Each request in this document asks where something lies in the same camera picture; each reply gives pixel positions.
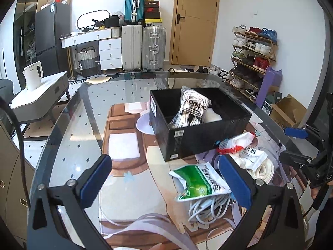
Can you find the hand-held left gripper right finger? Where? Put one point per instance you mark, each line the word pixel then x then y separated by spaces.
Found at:
pixel 235 179

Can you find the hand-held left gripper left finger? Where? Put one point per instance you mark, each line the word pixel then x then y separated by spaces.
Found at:
pixel 93 179

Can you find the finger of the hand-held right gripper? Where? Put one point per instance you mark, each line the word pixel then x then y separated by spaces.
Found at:
pixel 294 158
pixel 296 132

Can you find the white printed packet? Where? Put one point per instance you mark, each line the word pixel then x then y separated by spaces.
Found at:
pixel 251 157

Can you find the white plush toy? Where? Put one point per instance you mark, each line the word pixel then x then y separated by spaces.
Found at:
pixel 264 173

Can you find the green and white packet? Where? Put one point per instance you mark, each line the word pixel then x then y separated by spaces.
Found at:
pixel 200 181

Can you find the red and white packet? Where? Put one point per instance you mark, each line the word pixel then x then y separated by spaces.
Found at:
pixel 234 143

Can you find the black cardboard box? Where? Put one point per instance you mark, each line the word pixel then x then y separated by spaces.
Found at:
pixel 192 140

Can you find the open cardboard box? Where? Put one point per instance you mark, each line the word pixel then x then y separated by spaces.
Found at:
pixel 286 112

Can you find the printed cartoon mat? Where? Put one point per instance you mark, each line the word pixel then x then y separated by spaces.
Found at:
pixel 145 187

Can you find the purple plastic stool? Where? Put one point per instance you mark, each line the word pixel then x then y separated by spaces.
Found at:
pixel 270 83

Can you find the clear packet of striped socks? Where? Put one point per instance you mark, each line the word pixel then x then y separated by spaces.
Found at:
pixel 191 109

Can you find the beige cabinet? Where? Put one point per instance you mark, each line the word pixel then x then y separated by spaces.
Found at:
pixel 10 177

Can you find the shoe rack with shoes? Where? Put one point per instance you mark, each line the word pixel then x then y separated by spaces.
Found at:
pixel 251 57

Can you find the white side table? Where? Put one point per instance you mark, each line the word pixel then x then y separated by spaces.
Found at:
pixel 44 93

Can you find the pile of shoes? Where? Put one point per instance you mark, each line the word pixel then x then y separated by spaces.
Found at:
pixel 208 70

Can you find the woven basket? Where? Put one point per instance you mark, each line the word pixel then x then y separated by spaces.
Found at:
pixel 87 60

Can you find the white electric kettle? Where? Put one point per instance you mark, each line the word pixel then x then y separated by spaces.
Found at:
pixel 31 75

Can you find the white dresser with drawers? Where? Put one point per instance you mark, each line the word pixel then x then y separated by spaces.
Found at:
pixel 109 49

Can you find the white suitcase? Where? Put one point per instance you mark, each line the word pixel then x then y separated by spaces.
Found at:
pixel 131 47

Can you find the silver suitcase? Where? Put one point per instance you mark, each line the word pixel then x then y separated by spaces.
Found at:
pixel 154 48

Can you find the wooden door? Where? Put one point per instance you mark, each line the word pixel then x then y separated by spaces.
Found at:
pixel 193 23

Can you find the dark grey fridge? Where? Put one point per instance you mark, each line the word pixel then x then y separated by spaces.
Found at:
pixel 49 33

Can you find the black bag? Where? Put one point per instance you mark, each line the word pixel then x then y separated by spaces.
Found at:
pixel 113 21

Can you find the oval mirror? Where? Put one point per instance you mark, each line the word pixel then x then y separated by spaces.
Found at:
pixel 87 18

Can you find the black and yellow shoe box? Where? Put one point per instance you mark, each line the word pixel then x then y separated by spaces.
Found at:
pixel 153 20

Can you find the teal suitcase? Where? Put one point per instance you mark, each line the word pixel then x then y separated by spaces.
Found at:
pixel 131 4

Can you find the black shoe box red logo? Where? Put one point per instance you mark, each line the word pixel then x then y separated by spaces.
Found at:
pixel 151 8

